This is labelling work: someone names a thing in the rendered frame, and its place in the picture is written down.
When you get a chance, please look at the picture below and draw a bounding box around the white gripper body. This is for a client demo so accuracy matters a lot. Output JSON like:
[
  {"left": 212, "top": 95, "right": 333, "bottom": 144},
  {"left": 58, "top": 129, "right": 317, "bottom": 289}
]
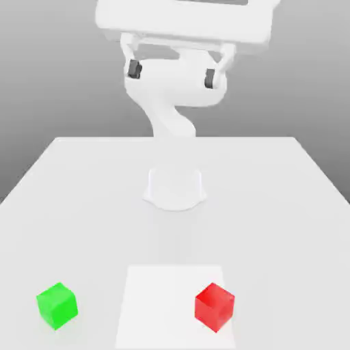
[{"left": 94, "top": 0, "right": 282, "bottom": 55}]

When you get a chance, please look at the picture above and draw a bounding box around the small red cube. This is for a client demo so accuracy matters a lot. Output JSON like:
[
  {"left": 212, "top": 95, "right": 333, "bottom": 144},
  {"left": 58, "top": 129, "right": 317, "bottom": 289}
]
[{"left": 194, "top": 282, "right": 236, "bottom": 334}]

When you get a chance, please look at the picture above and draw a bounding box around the small green cube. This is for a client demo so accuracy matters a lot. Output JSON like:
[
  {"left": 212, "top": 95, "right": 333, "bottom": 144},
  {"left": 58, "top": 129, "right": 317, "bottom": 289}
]
[{"left": 36, "top": 282, "right": 79, "bottom": 332}]

